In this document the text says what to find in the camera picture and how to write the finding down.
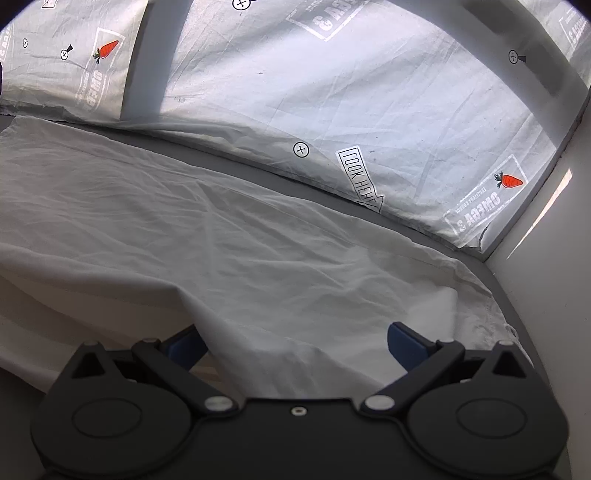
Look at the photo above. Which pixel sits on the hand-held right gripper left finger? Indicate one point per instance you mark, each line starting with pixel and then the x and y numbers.
pixel 182 351

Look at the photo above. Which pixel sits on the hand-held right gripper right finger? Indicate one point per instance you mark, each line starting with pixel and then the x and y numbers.
pixel 402 345

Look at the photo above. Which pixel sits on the white shirt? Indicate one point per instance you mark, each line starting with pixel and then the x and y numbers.
pixel 207 240

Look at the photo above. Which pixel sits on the white printed sheet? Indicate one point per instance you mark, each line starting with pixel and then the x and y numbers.
pixel 346 87

